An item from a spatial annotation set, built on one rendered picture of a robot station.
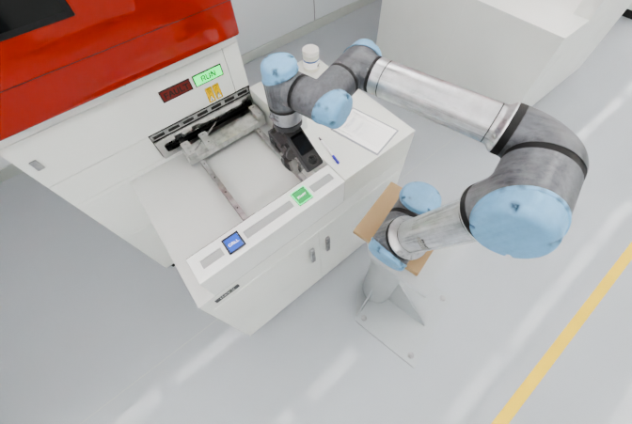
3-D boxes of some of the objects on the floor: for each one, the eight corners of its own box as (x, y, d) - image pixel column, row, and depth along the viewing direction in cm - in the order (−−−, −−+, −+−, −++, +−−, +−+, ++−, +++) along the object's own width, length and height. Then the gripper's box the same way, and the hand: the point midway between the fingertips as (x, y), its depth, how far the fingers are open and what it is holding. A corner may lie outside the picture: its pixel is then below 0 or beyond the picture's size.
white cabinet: (200, 253, 193) (129, 182, 124) (319, 173, 222) (314, 81, 153) (254, 340, 164) (200, 313, 95) (381, 236, 194) (409, 157, 125)
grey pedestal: (450, 297, 172) (532, 243, 103) (413, 368, 155) (481, 359, 86) (375, 245, 191) (401, 170, 121) (333, 303, 173) (336, 253, 104)
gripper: (290, 98, 75) (297, 152, 93) (260, 115, 73) (273, 167, 90) (310, 117, 72) (314, 169, 89) (279, 135, 69) (290, 186, 87)
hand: (299, 172), depth 88 cm, fingers closed
